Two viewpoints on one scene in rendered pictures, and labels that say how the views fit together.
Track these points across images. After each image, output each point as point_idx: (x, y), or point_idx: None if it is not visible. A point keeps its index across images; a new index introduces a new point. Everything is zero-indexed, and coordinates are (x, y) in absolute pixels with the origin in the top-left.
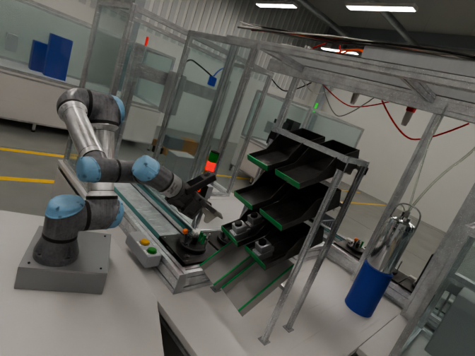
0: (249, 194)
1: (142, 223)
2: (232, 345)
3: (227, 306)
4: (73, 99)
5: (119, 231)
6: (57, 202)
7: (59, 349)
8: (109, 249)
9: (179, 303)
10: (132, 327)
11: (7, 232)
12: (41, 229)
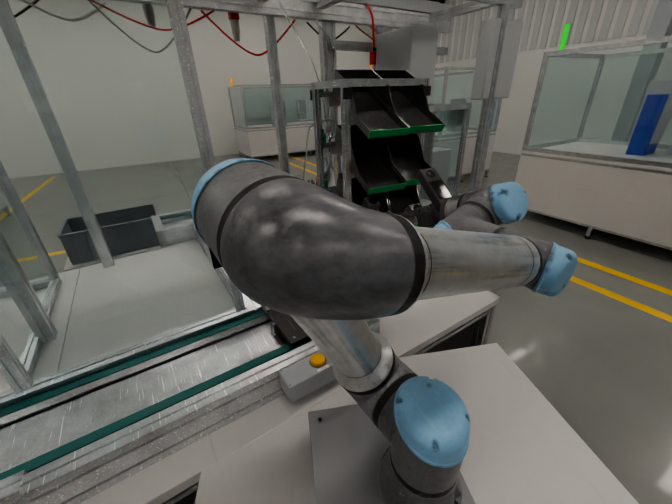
0: (369, 182)
1: (248, 372)
2: (427, 300)
3: None
4: (401, 219)
5: (225, 433)
6: (451, 422)
7: (535, 440)
8: (298, 434)
9: (391, 337)
10: (455, 375)
11: None
12: None
